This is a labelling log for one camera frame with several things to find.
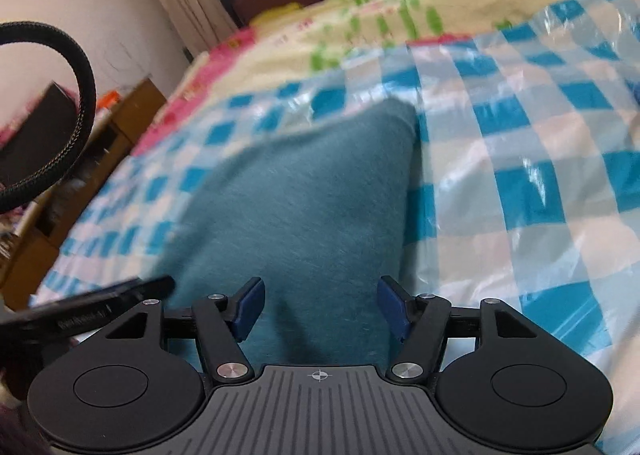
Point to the blue white checkered plastic sheet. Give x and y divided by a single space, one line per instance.
525 160

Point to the teal knit sweater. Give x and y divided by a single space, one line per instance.
310 195

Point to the black box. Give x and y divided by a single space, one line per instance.
35 130

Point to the wooden cabinet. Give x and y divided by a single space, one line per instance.
135 115

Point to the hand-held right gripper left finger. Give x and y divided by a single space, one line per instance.
250 307

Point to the floral printed blanket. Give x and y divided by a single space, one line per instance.
350 15

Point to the orange item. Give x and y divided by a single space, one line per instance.
110 100

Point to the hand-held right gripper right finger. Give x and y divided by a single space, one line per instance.
392 307

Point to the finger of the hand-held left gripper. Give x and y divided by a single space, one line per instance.
150 287

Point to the purple patterned garment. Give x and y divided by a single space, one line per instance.
17 430

